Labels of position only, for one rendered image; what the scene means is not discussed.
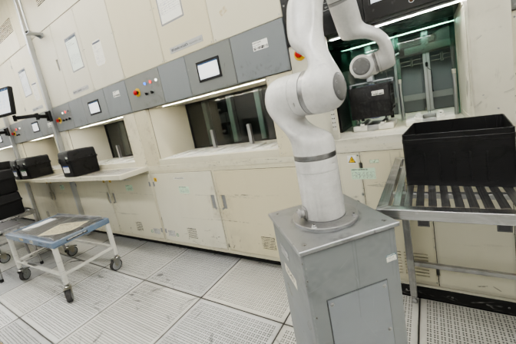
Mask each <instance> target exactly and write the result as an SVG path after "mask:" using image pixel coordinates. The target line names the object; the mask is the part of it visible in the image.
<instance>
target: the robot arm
mask: <svg viewBox="0 0 516 344"><path fill-rule="evenodd" d="M323 1H324V0H289V1H288V5H287V10H286V27H287V36H288V40H289V43H290V45H291V47H292V49H293V50H294V51H295V52H297V53H298V54H300V55H302V56H303V57H305V58H306V59H307V61H308V68H307V69H306V70H305V71H301V72H298V73H295V74H290V75H287V76H284V77H281V78H278V79H276V80H275V81H273V82H272V83H271V84H270V85H269V86H268V88H267V89H266V93H265V105H266V109H267V112H268V114H269V115H270V117H271V118H272V119H273V120H274V122H275V123H276V124H277V125H278V126H279V127H280V128H281V129H282V130H283V132H284V133H285V134H286V136H287V137H288V138H289V141H290V143H291V145H292V149H293V157H294V161H295V166H296V175H297V179H298V184H299V192H300V196H301V201H302V205H303V206H302V207H301V208H300V209H298V210H296V212H295V213H294V214H293V223H294V225H295V226H296V227H298V228H300V229H301V230H305V231H309V232H315V233H325V232H332V231H337V230H342V229H344V228H347V227H349V226H351V225H353V224H354V223H355V222H356V221H357V220H358V218H359V212H358V210H357V209H356V208H355V207H354V206H353V205H351V204H348V203H344V199H343V195H342V185H341V180H340V174H339V165H338V159H337V153H336V145H335V141H334V137H333V135H332V134H331V133H330V132H328V131H326V130H324V129H322V128H319V127H317V126H315V125H314V124H312V123H310V122H309V121H308V120H307V119H306V115H312V114H323V113H327V112H330V111H333V110H335V109H337V108H338V107H339V106H340V105H341V104H342V103H343V102H344V100H345V98H346V92H347V88H346V81H345V78H344V77H343V75H342V72H341V71H340V70H339V67H338V66H337V64H336V63H335V61H334V60H333V58H332V56H331V54H330V53H329V50H328V48H327V45H326V40H325V37H324V32H323ZM326 2H327V5H328V7H329V10H330V13H331V16H332V19H333V21H334V24H335V27H336V30H337V32H338V35H339V37H340V38H341V39H342V40H343V41H350V40H356V39H369V40H372V41H374V42H375V43H376V44H377V45H378V46H379V50H378V51H376V52H373V53H371V54H369V55H358V56H356V57H354V58H353V60H352V61H351V63H350V66H349V70H350V72H349V73H350V74H352V75H353V76H354V78H360V79H367V78H369V77H371V76H372V75H374V74H378V73H379V72H380V71H384V70H386V69H388V68H391V67H392V66H394V65H395V60H396V59H395V52H394V49H393V46H392V42H391V40H390V38H389V36H388V35H387V34H386V33H385V32H384V31H383V30H381V29H379V28H377V27H375V26H372V25H367V24H366V23H364V22H363V21H362V18H361V15H360V12H359V7H358V5H357V1H356V0H326ZM376 62H377V63H376Z"/></svg>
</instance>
